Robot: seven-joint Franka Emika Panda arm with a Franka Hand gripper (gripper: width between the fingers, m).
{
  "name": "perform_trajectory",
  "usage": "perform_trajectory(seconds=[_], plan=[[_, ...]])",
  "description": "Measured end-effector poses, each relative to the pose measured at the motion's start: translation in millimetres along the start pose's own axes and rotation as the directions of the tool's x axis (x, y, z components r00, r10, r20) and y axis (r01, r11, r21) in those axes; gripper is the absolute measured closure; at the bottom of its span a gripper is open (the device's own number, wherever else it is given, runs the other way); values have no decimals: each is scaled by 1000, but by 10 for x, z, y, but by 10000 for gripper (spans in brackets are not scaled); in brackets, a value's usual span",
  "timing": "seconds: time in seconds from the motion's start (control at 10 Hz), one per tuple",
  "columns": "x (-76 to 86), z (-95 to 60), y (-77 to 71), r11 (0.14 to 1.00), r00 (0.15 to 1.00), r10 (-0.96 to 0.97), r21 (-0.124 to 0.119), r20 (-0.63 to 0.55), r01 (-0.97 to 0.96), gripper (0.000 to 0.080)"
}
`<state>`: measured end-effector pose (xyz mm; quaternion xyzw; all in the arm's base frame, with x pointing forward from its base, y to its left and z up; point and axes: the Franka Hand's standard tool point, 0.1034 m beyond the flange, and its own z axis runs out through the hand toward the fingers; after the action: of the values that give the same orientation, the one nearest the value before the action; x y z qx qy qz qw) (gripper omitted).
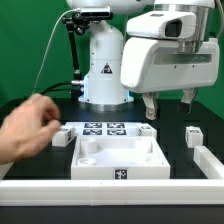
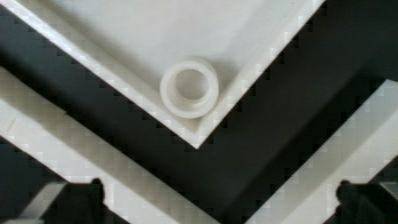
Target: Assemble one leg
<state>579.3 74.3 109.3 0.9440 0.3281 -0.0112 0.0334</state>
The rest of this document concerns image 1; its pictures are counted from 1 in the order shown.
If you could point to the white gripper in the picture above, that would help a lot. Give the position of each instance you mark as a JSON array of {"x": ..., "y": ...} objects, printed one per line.
[{"x": 153, "y": 61}]

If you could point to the white square tabletop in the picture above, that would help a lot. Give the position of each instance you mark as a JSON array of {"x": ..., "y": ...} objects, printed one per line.
[{"x": 118, "y": 158}]

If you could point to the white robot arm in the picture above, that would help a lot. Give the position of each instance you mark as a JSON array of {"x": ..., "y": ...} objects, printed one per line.
[{"x": 101, "y": 86}]

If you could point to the bare human hand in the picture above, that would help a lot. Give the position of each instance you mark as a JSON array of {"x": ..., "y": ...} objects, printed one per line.
[{"x": 28, "y": 128}]

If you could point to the white U-shaped fence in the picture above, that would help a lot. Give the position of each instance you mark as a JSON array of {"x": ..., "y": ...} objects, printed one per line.
[{"x": 111, "y": 192}]

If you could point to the white marker base plate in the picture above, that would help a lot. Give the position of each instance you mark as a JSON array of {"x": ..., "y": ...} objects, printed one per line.
[{"x": 105, "y": 128}]

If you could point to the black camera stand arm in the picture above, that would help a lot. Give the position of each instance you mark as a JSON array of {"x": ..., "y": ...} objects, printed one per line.
[{"x": 76, "y": 90}]

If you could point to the black camera on stand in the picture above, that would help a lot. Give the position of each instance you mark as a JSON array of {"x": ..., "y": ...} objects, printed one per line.
[{"x": 94, "y": 13}]

